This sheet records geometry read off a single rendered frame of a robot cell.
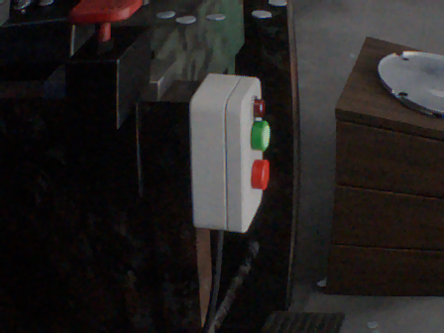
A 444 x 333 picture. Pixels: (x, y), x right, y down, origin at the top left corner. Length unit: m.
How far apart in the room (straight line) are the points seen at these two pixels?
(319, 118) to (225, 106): 1.43
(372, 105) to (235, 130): 0.69
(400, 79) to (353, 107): 0.16
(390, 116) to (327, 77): 1.01
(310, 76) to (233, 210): 1.61
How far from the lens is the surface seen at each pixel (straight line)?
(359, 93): 1.79
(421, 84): 1.83
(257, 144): 1.11
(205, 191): 1.11
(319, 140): 2.41
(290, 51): 1.58
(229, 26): 1.47
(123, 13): 0.97
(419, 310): 1.83
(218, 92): 1.09
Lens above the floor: 1.08
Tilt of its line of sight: 28 degrees down
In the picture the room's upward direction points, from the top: 1 degrees counter-clockwise
